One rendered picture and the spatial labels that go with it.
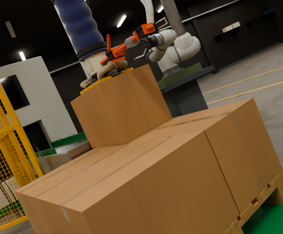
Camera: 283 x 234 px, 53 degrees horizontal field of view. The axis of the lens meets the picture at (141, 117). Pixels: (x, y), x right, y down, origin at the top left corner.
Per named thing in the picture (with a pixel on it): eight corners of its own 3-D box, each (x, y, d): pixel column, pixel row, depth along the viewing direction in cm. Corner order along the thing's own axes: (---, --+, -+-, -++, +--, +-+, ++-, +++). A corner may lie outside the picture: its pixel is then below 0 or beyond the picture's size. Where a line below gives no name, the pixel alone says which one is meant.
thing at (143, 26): (137, 40, 152) (133, 31, 152) (147, 37, 156) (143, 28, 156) (145, 34, 145) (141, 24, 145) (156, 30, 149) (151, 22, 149)
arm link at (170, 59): (162, 73, 259) (151, 51, 258) (180, 64, 257) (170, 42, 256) (162, 72, 243) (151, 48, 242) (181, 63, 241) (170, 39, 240)
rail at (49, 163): (21, 174, 407) (15, 162, 405) (24, 172, 410) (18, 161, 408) (77, 175, 216) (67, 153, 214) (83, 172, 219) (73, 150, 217)
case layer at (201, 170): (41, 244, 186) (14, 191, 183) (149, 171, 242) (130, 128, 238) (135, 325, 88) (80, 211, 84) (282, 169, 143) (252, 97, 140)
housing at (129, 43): (126, 48, 163) (123, 41, 163) (135, 46, 167) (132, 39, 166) (132, 44, 157) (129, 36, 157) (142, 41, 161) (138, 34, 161)
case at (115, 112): (91, 148, 222) (69, 102, 219) (131, 127, 242) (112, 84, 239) (125, 144, 170) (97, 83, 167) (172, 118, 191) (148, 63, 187)
